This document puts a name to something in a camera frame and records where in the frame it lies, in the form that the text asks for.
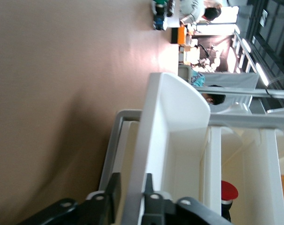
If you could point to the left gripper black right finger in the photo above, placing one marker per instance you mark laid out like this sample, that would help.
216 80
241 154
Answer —
155 208

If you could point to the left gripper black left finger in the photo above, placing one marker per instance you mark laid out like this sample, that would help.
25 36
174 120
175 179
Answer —
113 194

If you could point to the white plastic drawer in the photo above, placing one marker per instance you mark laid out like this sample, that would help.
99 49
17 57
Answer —
184 117

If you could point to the green push button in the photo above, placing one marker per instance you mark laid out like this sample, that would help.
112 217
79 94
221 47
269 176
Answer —
159 21

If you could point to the red push button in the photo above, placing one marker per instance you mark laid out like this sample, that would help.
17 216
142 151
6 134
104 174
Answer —
229 191

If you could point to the person in teal shirt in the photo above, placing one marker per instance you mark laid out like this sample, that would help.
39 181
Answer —
217 98

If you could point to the orange and black box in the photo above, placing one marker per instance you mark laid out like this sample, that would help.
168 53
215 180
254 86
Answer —
181 35

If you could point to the person in grey shirt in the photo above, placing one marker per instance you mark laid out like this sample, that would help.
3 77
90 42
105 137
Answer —
193 9

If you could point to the white drawer cabinet grey frame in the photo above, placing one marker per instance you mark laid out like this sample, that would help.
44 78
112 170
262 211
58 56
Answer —
113 140

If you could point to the aluminium frame bar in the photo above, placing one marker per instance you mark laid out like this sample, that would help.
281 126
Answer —
238 92

